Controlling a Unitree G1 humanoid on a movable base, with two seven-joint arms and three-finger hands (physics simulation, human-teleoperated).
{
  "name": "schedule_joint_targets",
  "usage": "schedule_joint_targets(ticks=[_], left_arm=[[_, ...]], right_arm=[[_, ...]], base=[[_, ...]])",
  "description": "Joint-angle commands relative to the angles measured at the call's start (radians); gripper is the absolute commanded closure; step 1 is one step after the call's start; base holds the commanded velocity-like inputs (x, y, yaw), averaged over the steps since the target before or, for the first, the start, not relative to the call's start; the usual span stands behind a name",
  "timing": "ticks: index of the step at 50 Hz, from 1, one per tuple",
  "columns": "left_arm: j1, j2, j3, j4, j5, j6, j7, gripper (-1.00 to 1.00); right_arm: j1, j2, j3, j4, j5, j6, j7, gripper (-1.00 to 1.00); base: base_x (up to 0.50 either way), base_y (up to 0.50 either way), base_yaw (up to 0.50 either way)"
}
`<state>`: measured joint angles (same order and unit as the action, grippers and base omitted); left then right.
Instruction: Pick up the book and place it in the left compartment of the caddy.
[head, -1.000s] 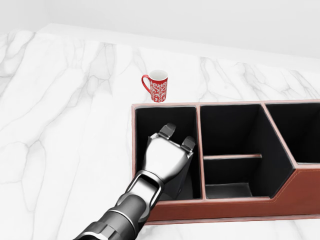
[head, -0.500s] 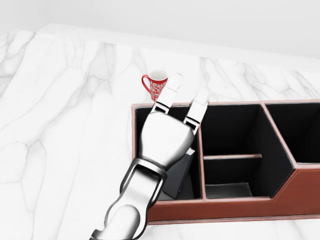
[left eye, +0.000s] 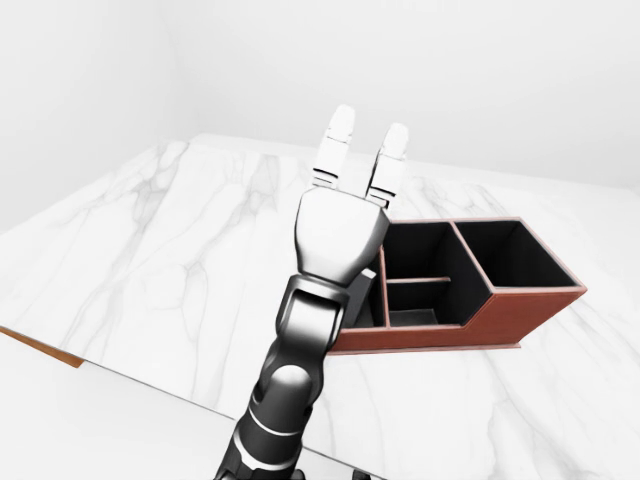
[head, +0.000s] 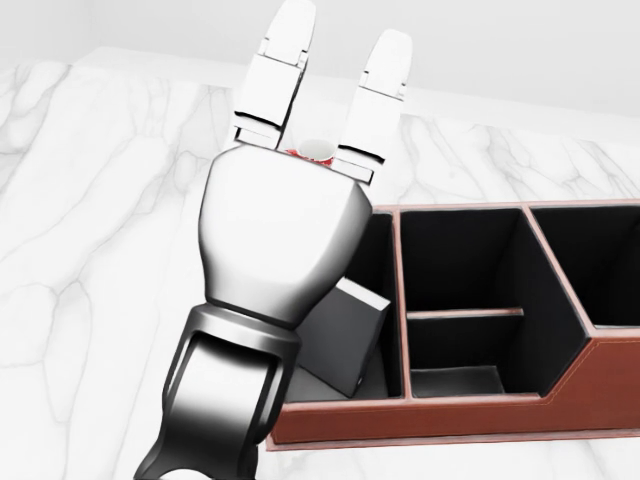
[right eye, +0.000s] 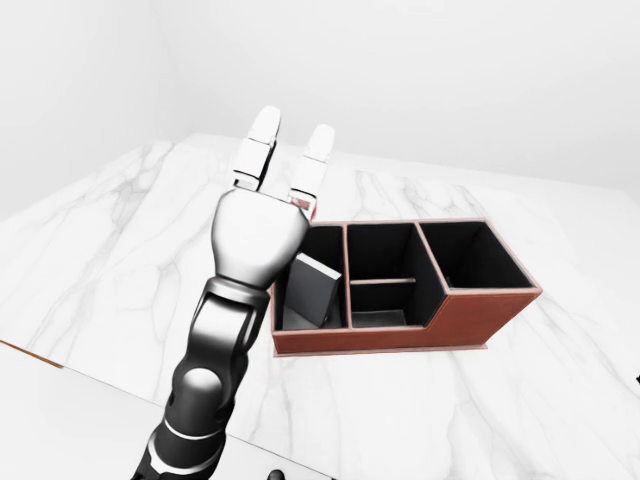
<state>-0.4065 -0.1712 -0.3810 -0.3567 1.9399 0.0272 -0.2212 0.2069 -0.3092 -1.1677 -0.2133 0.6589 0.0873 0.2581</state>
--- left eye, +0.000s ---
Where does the red-brown desk caddy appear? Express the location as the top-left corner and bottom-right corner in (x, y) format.
(327, 215), (588, 356)

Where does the brown wooden strip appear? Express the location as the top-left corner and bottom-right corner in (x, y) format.
(0, 325), (84, 370)

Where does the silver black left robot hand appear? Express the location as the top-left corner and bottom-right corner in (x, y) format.
(295, 104), (410, 329)

